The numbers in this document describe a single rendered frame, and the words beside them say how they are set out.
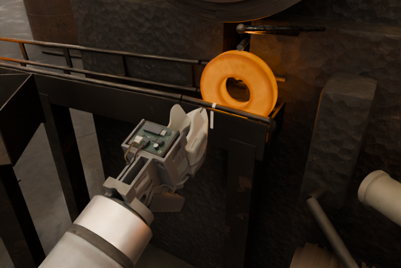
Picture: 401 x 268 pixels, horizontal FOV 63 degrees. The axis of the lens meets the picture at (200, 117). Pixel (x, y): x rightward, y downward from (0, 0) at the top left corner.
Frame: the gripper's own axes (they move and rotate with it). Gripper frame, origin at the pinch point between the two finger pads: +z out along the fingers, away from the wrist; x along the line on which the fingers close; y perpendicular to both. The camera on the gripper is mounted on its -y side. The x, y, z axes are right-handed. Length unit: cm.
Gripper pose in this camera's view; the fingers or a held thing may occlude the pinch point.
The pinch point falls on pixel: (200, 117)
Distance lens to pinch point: 55.0
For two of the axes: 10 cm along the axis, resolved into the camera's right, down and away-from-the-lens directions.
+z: 4.7, -6.9, 5.6
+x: -8.7, -2.5, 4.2
